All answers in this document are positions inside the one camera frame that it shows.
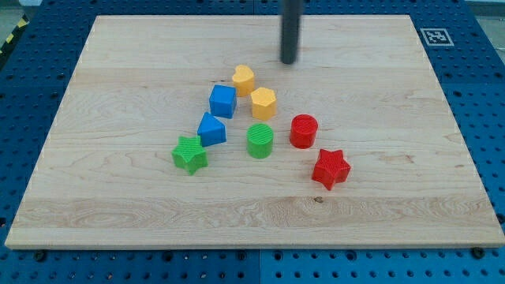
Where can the green cylinder block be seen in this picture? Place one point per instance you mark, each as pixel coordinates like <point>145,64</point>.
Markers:
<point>259,140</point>

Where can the yellow hexagon block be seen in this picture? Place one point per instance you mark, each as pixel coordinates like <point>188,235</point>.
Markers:
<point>264,103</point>

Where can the blue triangle block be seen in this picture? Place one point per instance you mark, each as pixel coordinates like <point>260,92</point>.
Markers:
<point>211,130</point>

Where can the blue cube block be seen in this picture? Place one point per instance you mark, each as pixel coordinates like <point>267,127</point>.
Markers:
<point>223,101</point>

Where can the red cylinder block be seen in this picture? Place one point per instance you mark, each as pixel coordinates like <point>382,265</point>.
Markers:
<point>303,131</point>

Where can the green star block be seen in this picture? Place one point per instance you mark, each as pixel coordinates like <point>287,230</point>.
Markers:
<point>189,154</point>

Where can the yellow heart block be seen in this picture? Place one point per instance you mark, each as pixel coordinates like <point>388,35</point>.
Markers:
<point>243,80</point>

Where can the light wooden board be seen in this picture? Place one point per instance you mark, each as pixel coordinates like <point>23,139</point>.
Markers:
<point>105,178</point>

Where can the red star block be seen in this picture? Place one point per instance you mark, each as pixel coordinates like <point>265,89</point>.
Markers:
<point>330,168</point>

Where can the dark grey cylindrical robot stick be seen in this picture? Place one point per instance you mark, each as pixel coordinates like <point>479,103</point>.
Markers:
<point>290,30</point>

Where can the white fiducial marker tag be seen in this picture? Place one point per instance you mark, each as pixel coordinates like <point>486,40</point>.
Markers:
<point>436,37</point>

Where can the black bolt front left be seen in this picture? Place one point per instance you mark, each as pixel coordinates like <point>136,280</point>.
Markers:
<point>39,256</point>

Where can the black bolt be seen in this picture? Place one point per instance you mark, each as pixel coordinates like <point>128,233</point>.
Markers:
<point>477,253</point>
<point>39,256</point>

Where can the black bolt front right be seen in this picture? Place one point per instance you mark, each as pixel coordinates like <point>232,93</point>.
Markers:
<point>477,253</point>

